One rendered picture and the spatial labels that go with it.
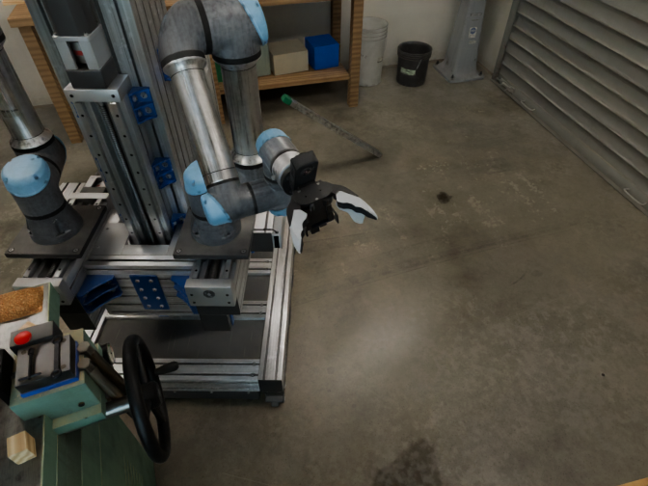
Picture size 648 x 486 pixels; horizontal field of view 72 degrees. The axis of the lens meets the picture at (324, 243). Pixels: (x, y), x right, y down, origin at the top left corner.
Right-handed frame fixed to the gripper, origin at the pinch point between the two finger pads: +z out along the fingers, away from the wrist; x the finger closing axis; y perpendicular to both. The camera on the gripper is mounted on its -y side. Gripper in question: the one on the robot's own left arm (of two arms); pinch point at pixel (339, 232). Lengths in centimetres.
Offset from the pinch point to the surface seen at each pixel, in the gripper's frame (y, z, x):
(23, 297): 22, -41, 66
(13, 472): 24, 0, 69
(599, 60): 99, -130, -238
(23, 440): 21, -3, 65
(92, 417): 30, -7, 57
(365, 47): 112, -265, -145
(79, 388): 21, -9, 55
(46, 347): 16, -17, 58
